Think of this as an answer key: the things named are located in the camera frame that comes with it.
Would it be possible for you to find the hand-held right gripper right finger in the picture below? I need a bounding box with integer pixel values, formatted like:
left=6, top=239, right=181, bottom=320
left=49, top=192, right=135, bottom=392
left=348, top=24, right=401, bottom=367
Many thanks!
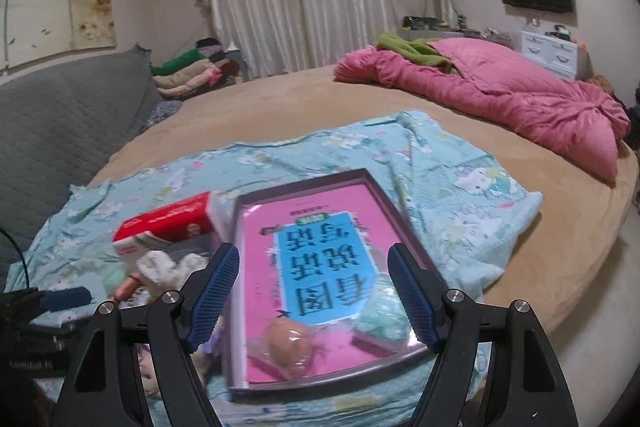
left=387, top=243, right=581, bottom=427

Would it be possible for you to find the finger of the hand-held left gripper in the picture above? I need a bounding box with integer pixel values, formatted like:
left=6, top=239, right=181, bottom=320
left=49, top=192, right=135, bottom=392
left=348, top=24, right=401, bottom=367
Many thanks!
left=41, top=288, right=94, bottom=312

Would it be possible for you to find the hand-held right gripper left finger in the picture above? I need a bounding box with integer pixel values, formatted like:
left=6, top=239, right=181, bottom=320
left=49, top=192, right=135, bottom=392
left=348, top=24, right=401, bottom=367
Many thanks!
left=57, top=243, right=241, bottom=427

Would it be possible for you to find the clear bag with green contents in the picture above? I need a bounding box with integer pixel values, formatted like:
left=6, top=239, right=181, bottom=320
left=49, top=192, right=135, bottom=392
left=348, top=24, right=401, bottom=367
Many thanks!
left=357, top=287, right=416, bottom=344

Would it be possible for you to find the white plush toy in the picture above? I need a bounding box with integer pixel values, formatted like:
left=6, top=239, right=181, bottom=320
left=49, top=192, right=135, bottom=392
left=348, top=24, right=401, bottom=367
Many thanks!
left=134, top=248, right=210, bottom=294

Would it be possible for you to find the small pink toy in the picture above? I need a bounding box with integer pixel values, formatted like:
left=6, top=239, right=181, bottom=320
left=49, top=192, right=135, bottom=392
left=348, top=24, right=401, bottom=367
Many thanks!
left=111, top=274, right=147, bottom=304

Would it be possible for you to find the peach puff in plastic bag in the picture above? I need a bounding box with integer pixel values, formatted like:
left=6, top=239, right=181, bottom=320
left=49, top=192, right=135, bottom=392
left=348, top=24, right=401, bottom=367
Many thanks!
left=261, top=316, right=315, bottom=382

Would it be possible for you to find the red and white tissue box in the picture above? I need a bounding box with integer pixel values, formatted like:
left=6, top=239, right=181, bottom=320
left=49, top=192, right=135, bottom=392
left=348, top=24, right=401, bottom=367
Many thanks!
left=112, top=190, right=236, bottom=270

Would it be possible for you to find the small doll figure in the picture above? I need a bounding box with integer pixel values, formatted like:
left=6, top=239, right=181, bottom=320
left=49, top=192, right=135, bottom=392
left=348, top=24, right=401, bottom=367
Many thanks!
left=136, top=341, right=213, bottom=404

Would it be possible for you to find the pink book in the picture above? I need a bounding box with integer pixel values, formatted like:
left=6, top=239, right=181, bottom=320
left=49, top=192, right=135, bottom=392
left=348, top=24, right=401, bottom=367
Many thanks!
left=235, top=182, right=426, bottom=383

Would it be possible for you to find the teal cartoon printed blanket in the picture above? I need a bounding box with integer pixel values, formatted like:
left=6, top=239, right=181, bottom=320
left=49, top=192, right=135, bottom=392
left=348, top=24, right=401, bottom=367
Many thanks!
left=5, top=109, right=545, bottom=427

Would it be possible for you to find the grey quilted headboard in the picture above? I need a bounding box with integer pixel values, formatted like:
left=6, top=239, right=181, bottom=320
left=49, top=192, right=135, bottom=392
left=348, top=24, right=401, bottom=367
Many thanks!
left=0, top=47, right=166, bottom=290

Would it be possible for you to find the dark patterned cloth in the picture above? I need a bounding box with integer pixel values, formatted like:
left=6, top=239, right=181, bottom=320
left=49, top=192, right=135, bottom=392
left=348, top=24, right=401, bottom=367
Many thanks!
left=141, top=99, right=184, bottom=128

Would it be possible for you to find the tan round bed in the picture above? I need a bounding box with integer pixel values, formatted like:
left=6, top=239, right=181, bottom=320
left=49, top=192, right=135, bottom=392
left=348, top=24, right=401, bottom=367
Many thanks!
left=87, top=64, right=640, bottom=339

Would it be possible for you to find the pink quilt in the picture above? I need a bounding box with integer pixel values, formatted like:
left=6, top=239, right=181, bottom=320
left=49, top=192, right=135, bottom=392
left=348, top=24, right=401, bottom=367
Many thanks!
left=334, top=38, right=632, bottom=184

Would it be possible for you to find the stack of folded clothes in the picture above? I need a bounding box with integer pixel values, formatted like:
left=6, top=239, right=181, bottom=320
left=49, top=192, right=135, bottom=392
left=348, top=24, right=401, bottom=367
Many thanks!
left=151, top=38, right=244, bottom=100

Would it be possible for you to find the green blanket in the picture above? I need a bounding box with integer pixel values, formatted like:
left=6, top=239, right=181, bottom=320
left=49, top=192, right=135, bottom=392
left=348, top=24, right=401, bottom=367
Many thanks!
left=376, top=32, right=458, bottom=74

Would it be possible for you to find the cluttered side table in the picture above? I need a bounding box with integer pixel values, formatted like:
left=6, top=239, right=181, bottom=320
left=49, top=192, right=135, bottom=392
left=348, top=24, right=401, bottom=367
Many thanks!
left=400, top=0, right=514, bottom=48

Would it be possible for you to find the white drawer cabinet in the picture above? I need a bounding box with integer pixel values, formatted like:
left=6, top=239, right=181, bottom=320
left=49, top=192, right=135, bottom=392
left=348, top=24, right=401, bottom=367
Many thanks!
left=520, top=29, right=589, bottom=80

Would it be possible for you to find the brown cloth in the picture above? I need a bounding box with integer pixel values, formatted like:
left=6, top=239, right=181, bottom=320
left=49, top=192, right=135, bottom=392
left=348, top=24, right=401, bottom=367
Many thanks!
left=586, top=74, right=617, bottom=96

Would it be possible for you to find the black cable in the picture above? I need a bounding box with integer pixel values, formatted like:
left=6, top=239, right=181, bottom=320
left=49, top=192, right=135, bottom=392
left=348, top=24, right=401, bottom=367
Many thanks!
left=0, top=227, right=32, bottom=294

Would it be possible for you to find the wall painting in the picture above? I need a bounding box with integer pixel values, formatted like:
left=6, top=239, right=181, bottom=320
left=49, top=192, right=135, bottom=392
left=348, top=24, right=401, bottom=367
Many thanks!
left=0, top=0, right=119, bottom=70

